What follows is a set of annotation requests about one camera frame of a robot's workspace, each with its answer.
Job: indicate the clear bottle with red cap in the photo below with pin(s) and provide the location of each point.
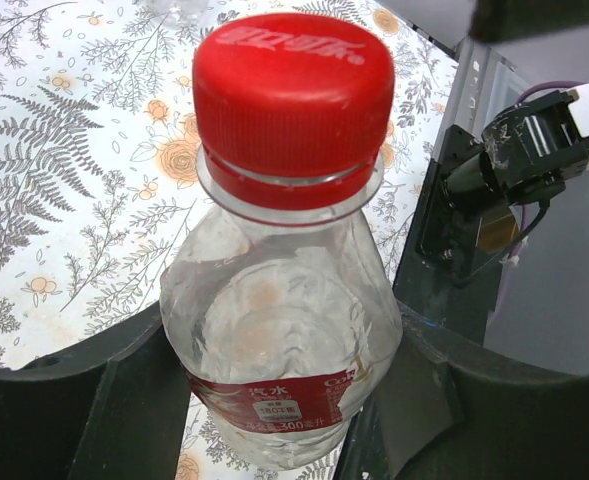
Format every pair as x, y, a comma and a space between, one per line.
277, 303

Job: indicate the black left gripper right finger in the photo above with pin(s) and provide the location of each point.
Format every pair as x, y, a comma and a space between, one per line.
450, 409

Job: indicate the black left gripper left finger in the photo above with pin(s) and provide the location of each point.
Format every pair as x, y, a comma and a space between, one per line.
112, 406

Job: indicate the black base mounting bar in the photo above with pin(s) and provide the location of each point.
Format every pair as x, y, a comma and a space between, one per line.
449, 271

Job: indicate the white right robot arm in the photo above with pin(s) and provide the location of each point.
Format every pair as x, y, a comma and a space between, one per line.
529, 150

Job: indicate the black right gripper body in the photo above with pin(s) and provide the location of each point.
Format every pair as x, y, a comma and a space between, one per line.
501, 21

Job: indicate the clear bottle with white cap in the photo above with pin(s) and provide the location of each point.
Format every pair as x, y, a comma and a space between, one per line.
178, 12

